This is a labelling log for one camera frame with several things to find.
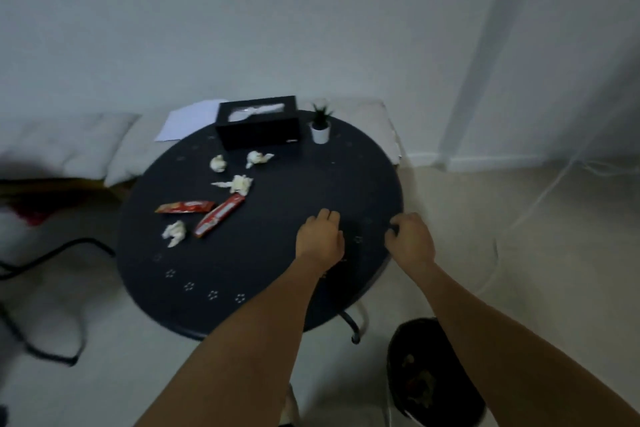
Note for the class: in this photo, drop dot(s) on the person's left hand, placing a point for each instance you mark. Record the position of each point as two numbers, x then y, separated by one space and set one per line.
320 241

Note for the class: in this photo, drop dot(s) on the person's right hand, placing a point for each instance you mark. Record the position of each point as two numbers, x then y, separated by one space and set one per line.
411 244

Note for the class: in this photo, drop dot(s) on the white tissues cluster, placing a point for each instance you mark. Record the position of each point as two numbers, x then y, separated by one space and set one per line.
239 185

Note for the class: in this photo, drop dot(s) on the red sachet packet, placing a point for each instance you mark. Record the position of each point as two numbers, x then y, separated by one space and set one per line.
219 215
185 206

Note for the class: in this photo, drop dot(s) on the black trash bin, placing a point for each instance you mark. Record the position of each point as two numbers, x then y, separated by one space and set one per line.
450 391

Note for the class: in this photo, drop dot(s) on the person's right forearm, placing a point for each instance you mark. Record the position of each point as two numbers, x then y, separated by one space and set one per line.
510 356

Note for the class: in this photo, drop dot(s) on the person's left forearm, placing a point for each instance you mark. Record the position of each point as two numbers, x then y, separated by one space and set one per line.
240 356

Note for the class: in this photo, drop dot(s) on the round black table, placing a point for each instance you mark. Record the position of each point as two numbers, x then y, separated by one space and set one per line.
280 176

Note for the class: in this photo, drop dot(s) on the small potted plant white pot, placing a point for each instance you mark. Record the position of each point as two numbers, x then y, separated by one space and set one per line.
320 134

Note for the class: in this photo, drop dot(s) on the black tissue box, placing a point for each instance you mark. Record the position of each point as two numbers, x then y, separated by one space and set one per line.
260 134

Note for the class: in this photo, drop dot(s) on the white paper sheet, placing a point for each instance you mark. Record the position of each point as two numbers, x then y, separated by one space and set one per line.
185 121

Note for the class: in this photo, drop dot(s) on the wooden bench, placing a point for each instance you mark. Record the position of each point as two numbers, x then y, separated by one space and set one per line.
95 185

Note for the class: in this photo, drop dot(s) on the red object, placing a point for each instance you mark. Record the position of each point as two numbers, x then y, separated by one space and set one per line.
27 214

